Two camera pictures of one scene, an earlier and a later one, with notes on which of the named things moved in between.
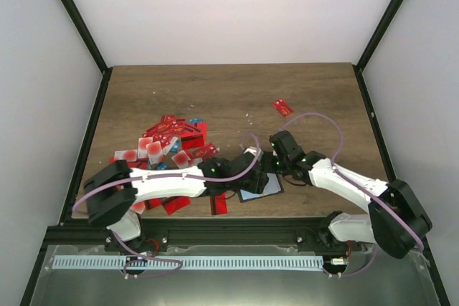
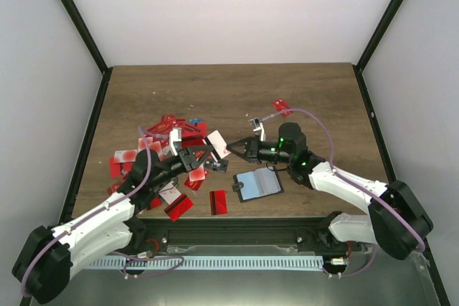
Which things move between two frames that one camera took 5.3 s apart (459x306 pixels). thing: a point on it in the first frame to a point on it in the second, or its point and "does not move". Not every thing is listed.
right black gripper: [266, 165] to [252, 149]
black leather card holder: [274, 187] does not move
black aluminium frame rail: [85, 232] does not move
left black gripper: [258, 184] to [188, 157]
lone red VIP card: [282, 107] does not move
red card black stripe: [219, 204] does not move
